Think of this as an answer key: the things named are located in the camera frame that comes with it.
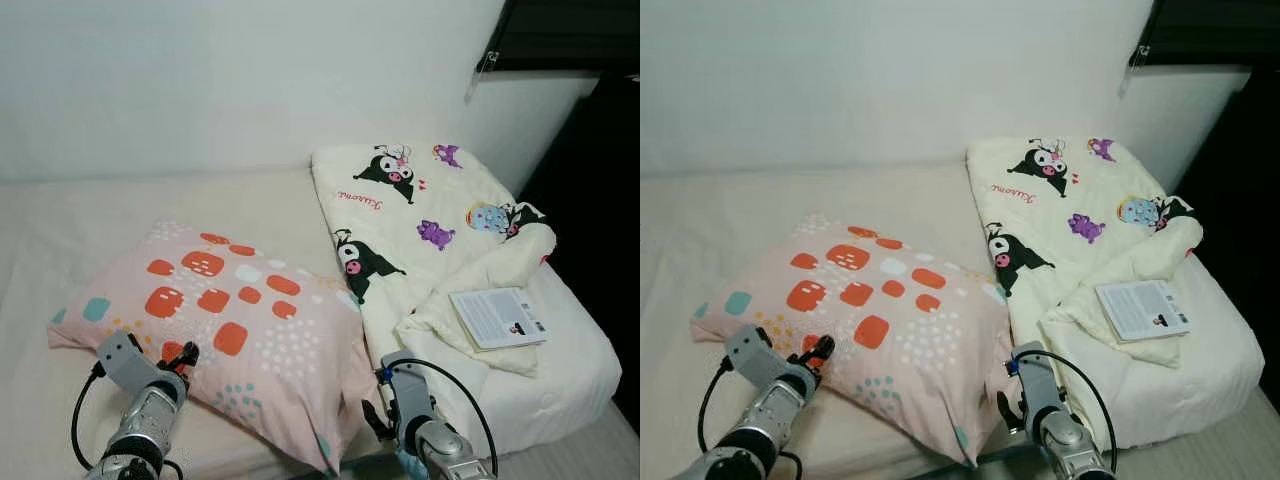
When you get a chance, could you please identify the white printed booklet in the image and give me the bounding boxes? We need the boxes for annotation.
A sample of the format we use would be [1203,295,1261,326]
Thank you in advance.
[449,287,548,351]
[1095,280,1191,342]

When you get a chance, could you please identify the cream bed sheet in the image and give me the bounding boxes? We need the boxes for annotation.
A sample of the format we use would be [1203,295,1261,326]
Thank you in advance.
[0,165,401,480]
[640,160,1011,480]

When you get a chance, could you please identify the cream cartoon print quilt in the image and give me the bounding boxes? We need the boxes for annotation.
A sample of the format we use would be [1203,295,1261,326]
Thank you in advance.
[965,137,1204,369]
[310,143,558,379]

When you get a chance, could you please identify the clear blind wand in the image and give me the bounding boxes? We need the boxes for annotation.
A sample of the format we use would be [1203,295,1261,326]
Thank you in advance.
[465,50,499,101]
[1120,45,1151,96]

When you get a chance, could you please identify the dark window blind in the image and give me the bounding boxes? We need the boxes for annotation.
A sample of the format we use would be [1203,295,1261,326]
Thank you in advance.
[1128,0,1280,69]

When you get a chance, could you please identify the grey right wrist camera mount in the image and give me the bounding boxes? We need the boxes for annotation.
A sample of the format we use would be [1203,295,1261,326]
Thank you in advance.
[1010,342,1059,416]
[379,350,433,426]

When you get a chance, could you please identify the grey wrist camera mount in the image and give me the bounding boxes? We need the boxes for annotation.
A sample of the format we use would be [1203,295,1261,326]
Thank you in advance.
[724,325,801,391]
[96,331,169,396]
[1010,342,1059,416]
[379,350,433,426]

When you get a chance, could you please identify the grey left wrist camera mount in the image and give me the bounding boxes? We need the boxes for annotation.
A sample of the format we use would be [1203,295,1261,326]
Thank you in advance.
[96,331,169,396]
[724,325,801,391]

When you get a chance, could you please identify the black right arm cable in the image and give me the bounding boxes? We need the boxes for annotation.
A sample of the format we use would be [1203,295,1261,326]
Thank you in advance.
[385,357,499,476]
[1015,348,1119,471]

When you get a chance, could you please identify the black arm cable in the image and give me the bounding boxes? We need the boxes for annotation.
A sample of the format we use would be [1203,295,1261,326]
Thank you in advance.
[697,358,736,456]
[385,357,499,476]
[1015,348,1119,471]
[70,365,106,471]

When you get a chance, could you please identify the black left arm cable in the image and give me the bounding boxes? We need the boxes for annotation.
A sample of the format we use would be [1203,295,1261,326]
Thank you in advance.
[697,358,736,456]
[70,365,106,471]

